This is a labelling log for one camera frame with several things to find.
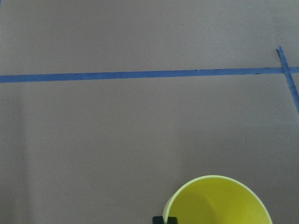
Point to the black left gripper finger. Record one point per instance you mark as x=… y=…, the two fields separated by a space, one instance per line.
x=160 y=220

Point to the yellow plastic cup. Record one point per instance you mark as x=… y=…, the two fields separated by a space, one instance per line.
x=215 y=199

